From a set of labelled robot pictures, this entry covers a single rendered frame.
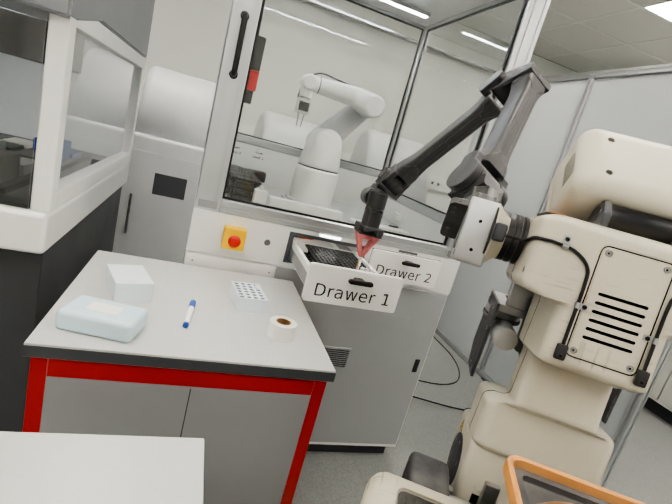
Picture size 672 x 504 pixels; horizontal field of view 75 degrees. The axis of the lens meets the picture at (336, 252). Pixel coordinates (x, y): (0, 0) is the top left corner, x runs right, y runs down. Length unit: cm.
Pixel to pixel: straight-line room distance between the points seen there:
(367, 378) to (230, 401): 90
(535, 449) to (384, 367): 105
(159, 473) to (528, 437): 60
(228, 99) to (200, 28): 326
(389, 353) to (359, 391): 20
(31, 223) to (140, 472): 76
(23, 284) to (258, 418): 74
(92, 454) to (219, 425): 40
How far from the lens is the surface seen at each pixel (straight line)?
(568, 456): 91
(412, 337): 183
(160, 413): 106
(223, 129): 144
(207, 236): 149
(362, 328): 172
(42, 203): 129
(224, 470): 117
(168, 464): 73
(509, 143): 101
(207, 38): 466
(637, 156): 85
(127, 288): 116
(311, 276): 120
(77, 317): 101
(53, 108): 126
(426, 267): 170
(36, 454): 75
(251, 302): 121
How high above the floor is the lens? 125
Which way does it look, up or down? 13 degrees down
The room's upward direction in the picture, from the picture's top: 15 degrees clockwise
